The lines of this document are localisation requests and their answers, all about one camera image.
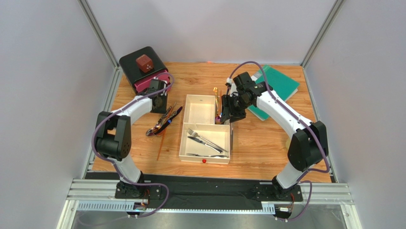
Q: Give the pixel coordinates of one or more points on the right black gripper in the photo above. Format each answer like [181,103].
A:
[233,109]

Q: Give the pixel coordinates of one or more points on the brown cube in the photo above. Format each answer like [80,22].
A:
[145,63]

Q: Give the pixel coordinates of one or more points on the orange chopstick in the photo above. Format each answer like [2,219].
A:
[163,133]

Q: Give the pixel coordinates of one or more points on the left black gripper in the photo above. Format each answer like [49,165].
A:
[163,110]

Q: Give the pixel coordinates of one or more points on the gold ornate spoon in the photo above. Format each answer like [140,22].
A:
[217,101]

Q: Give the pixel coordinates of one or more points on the silver fork diagonal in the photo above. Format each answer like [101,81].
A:
[196,135]

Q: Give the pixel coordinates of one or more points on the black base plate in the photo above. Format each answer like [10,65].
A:
[199,193]

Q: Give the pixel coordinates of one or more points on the green notebook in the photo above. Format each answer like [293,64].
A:
[283,85]

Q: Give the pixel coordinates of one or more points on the aluminium frame rail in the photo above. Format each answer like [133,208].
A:
[90,204]

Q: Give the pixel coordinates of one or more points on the silver table knife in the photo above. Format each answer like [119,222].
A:
[205,144]

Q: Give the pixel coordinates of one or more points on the blue-grey chopstick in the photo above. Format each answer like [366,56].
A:
[231,136]

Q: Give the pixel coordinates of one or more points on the iridescent rainbow spoon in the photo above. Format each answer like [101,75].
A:
[163,123]

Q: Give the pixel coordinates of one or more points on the iridescent long spoon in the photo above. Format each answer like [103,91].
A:
[218,120]

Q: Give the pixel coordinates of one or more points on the black pink drawer box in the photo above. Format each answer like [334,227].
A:
[138,80]

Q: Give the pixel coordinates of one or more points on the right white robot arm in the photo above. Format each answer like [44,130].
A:
[308,140]

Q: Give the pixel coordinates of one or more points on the white divided utensil tray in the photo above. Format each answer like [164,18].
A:
[199,115]

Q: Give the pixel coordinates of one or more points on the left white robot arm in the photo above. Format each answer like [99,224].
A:
[112,138]

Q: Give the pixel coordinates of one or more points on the silver fork front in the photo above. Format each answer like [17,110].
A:
[212,156]

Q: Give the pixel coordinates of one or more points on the blue serrated knife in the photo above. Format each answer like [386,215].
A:
[169,120]

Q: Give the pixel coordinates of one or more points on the yellow-green mug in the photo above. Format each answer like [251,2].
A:
[287,144]

